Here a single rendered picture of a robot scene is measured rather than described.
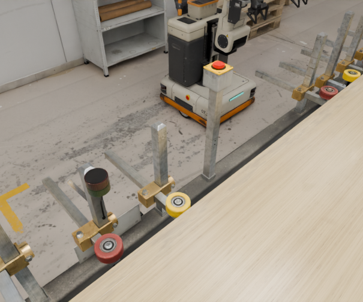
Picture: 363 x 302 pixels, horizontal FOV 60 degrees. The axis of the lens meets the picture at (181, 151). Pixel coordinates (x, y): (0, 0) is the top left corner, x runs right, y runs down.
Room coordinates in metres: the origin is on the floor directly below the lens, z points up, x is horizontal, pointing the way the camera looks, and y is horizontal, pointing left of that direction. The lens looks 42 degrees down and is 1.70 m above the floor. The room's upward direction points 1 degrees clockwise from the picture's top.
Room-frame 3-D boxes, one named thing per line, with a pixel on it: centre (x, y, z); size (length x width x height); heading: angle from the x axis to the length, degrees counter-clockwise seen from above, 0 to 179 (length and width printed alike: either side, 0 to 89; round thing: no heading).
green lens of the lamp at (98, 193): (0.56, 0.22, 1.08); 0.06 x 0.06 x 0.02
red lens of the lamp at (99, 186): (0.56, 0.22, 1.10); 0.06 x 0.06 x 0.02
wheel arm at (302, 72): (1.65, -0.75, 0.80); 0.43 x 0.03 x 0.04; 44
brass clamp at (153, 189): (0.75, 0.09, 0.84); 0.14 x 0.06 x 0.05; 134
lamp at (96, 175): (0.56, 0.22, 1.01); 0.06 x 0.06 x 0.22; 44
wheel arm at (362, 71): (1.83, -0.93, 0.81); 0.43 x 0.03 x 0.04; 44
